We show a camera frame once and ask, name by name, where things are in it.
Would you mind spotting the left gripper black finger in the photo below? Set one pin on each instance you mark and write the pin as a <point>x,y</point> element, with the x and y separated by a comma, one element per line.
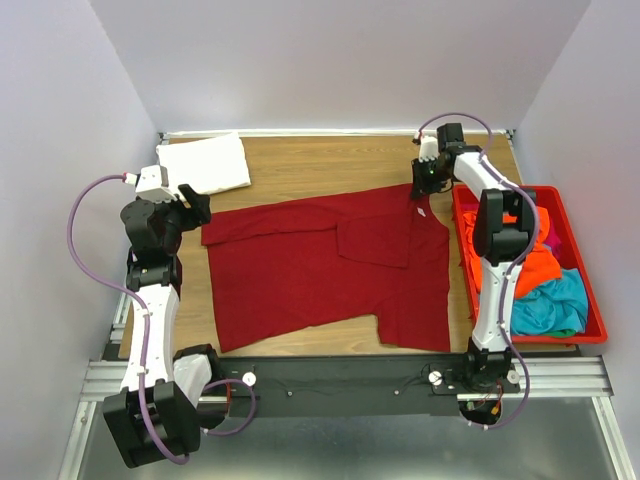
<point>200,212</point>
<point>189,196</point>

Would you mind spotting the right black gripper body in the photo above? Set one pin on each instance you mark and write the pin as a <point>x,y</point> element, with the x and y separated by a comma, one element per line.
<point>434,177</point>

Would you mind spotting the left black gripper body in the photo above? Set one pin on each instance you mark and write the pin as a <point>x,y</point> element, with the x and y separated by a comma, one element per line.
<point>176,214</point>

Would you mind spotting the dark red t shirt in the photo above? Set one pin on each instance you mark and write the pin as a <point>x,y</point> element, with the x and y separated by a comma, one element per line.
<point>280,268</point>

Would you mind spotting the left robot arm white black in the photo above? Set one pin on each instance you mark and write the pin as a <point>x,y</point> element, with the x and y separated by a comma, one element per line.
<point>154,414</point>

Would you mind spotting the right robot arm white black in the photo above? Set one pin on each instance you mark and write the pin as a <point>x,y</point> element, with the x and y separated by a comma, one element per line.
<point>505,232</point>

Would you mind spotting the folded white t shirt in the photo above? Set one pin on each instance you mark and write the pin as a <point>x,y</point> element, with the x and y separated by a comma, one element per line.
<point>208,166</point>

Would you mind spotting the magenta t shirt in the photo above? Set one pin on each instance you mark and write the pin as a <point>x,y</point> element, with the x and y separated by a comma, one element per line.
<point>548,243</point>

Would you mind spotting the orange t shirt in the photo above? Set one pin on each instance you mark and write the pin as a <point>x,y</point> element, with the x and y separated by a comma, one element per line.
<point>540,265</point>

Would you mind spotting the red plastic bin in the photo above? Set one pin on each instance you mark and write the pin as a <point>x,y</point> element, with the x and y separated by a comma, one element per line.
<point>569,258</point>

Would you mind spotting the teal t shirt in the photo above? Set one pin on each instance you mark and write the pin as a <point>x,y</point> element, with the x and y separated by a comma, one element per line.
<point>556,304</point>

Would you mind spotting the green t shirt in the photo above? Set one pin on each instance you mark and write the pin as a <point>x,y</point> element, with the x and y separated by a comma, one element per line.
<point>561,333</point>

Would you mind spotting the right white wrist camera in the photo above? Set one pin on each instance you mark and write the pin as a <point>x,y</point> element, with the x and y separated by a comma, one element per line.
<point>428,146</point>

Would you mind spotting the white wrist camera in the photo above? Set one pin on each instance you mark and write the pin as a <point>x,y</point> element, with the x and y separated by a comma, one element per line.
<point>151,184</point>
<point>428,146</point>

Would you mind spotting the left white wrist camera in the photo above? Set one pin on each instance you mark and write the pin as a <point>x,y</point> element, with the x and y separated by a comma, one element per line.
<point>151,184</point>

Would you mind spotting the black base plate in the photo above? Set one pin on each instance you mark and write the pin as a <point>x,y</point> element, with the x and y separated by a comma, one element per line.
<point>362,385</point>

